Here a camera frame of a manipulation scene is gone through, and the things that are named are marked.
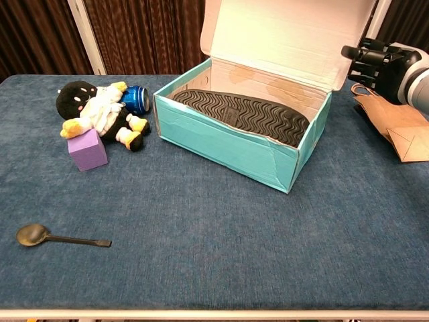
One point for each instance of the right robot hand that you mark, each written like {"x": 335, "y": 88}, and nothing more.
{"x": 388, "y": 73}

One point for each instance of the black slipper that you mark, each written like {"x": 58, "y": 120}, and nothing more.
{"x": 248, "y": 112}

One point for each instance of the light blue shoe box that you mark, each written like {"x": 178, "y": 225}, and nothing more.
{"x": 234, "y": 151}

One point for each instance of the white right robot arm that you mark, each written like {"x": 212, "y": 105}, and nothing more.
{"x": 419, "y": 89}

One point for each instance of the dark brown curtain panel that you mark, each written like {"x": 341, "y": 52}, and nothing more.
{"x": 147, "y": 33}
{"x": 409, "y": 20}
{"x": 33, "y": 33}

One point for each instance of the brown paper bag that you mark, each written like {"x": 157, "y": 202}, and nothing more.
{"x": 402, "y": 131}

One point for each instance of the blue drink can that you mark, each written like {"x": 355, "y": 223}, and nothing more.
{"x": 135, "y": 99}

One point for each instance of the blue tablecloth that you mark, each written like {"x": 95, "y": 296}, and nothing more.
{"x": 167, "y": 234}

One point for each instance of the black-headed plush doll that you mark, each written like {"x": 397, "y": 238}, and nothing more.
{"x": 100, "y": 114}

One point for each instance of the purple block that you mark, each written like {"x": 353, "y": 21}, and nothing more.
{"x": 87, "y": 152}

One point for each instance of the dark metal spoon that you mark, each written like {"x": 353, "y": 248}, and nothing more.
{"x": 31, "y": 234}

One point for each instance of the white frame post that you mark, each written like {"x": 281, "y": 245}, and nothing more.
{"x": 88, "y": 37}
{"x": 378, "y": 20}

